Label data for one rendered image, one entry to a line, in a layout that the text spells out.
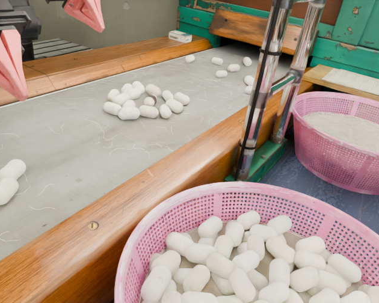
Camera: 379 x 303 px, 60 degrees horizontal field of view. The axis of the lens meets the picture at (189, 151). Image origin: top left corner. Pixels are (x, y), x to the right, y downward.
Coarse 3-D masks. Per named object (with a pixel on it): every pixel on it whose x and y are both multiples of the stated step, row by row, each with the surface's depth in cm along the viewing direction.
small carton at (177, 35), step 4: (172, 32) 96; (176, 32) 96; (180, 32) 96; (184, 32) 97; (168, 36) 97; (172, 36) 96; (176, 36) 95; (180, 36) 94; (184, 36) 94; (188, 36) 95; (176, 40) 96; (180, 40) 95; (184, 40) 94; (188, 40) 96
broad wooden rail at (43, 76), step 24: (120, 48) 82; (144, 48) 84; (168, 48) 88; (192, 48) 96; (24, 72) 60; (48, 72) 62; (72, 72) 64; (96, 72) 68; (120, 72) 73; (0, 96) 53
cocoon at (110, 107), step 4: (104, 104) 55; (108, 104) 54; (112, 104) 54; (116, 104) 55; (104, 108) 55; (108, 108) 54; (112, 108) 54; (116, 108) 54; (108, 112) 55; (112, 112) 54; (116, 112) 54
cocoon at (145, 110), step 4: (140, 108) 55; (144, 108) 55; (148, 108) 55; (152, 108) 55; (140, 112) 55; (144, 112) 55; (148, 112) 55; (152, 112) 55; (156, 112) 55; (144, 116) 56; (148, 116) 55; (152, 116) 55; (156, 116) 56
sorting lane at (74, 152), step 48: (48, 96) 58; (96, 96) 61; (144, 96) 64; (192, 96) 67; (240, 96) 70; (0, 144) 44; (48, 144) 45; (96, 144) 47; (144, 144) 48; (48, 192) 37; (96, 192) 38; (0, 240) 30
